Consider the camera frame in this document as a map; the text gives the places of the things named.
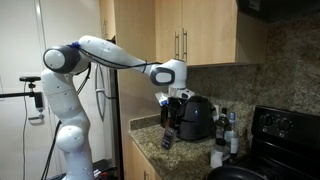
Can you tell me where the black camera stand clamp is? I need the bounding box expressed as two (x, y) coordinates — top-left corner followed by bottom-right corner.
(0, 81), (46, 122)

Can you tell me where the wooden base cabinet door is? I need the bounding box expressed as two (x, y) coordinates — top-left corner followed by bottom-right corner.
(132, 143), (159, 180)

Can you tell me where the black stove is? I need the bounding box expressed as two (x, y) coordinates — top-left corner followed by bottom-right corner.
(229, 105), (320, 180)

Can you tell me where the black stove knob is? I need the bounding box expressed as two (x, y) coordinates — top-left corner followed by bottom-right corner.
(277, 118), (293, 133)
(260, 114), (274, 128)

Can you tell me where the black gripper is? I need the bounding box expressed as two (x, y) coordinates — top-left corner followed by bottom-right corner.
(163, 97), (183, 130)

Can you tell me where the black camera on stand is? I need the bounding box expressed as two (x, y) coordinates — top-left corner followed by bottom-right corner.
(19, 75), (42, 83)

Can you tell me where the range hood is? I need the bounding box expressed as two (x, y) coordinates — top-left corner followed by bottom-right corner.
(237, 0), (320, 24)

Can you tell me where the white camera cable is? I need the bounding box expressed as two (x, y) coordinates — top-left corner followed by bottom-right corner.
(21, 81), (28, 180)

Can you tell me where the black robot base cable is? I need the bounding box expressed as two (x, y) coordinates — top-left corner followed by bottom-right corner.
(40, 120), (63, 180)

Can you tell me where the small dark packet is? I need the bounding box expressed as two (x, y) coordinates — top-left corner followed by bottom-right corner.
(160, 125), (178, 150)

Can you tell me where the dark glass bottle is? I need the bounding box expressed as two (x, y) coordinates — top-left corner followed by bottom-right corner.
(214, 107), (230, 145)

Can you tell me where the narrow wooden cabinet door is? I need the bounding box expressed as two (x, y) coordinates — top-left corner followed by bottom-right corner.
(154, 0), (184, 66)

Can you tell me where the stainless steel refrigerator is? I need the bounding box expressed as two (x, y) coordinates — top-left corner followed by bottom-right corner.
(94, 36), (164, 180)

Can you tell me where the clear bottle with blue cap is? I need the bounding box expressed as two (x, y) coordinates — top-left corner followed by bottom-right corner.
(223, 111), (240, 159)

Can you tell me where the metal cabinet door handle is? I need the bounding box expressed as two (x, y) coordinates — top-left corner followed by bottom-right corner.
(174, 32), (180, 61)
(182, 28), (188, 62)

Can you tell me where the small white container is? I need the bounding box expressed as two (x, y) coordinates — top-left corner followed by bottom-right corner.
(209, 139), (232, 169)

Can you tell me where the black base with red cables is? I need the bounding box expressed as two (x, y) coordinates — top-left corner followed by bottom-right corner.
(91, 159), (118, 180)

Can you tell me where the wide wooden cabinet door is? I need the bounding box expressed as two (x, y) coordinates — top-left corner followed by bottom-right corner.
(181, 0), (239, 67)

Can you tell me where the black frying pan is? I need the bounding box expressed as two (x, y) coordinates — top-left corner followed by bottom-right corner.
(205, 165), (268, 180)

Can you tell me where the wooden cabinet above refrigerator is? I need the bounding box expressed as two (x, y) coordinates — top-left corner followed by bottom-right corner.
(98, 0), (156, 70)

